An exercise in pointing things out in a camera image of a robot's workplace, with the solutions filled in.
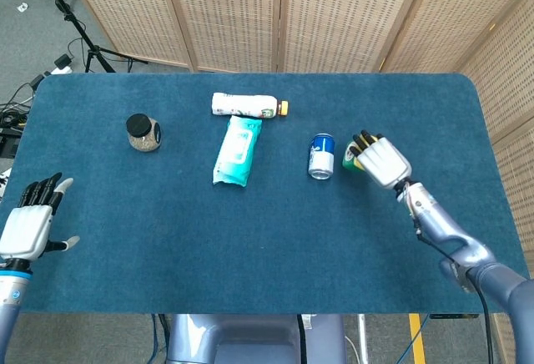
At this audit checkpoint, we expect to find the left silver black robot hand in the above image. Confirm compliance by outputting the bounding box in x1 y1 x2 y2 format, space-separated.
0 172 80 261

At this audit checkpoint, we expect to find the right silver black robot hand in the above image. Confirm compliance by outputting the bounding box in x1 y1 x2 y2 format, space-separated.
348 129 413 191

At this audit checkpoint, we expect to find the green tub with yellow lid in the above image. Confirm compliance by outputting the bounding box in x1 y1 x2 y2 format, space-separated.
341 137 369 172

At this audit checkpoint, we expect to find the blue and white drink can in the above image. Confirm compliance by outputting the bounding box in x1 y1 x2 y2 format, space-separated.
307 132 337 181

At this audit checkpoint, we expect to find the black equipment box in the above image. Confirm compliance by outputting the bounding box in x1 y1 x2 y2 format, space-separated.
0 128 22 159

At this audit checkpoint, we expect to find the blue felt table cover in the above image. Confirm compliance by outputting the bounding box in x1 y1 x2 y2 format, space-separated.
0 72 529 315

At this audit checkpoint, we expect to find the glass jar with black lid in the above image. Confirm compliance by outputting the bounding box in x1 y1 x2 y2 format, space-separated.
125 113 164 154

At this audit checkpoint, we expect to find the teal wet wipes pack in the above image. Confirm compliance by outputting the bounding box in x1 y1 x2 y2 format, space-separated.
211 114 264 187

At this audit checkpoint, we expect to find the white bottle with orange cap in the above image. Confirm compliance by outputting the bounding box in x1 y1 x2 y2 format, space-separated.
210 92 291 119

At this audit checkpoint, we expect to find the white table leg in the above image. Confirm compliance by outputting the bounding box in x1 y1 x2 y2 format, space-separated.
357 313 370 364

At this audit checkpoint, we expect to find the wooden woven folding screen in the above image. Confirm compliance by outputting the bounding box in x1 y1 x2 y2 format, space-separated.
58 0 534 364

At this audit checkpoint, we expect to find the black tripod stand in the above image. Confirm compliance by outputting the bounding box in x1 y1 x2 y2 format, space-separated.
31 0 149 73

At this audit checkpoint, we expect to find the blue-grey robot torso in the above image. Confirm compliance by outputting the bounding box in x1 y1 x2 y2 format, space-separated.
165 313 348 364

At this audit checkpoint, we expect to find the black floor cable bundle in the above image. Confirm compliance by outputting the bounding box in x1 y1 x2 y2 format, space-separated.
0 73 45 131

